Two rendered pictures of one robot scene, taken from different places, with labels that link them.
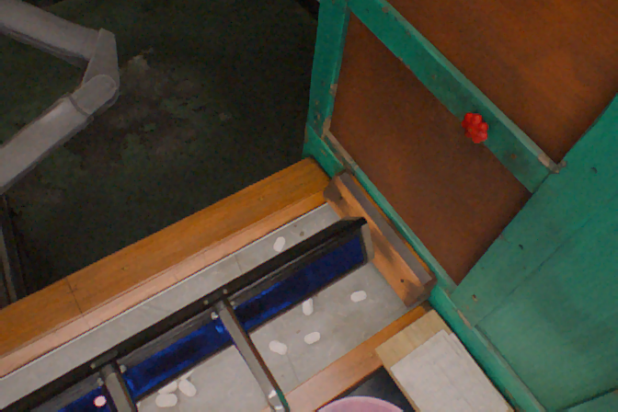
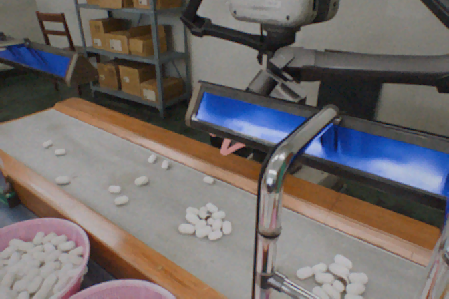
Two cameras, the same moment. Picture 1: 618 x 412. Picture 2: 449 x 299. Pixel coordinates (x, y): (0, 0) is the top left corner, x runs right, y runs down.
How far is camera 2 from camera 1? 0.54 m
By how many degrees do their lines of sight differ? 61
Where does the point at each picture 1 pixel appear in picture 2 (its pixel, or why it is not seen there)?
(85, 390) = (305, 113)
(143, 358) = (358, 127)
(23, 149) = (399, 61)
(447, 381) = not seen: outside the picture
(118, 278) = (370, 217)
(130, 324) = (349, 244)
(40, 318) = (308, 193)
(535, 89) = not seen: outside the picture
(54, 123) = (430, 62)
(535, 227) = not seen: outside the picture
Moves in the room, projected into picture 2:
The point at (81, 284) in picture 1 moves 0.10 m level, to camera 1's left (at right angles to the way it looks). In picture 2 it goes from (345, 201) to (325, 179)
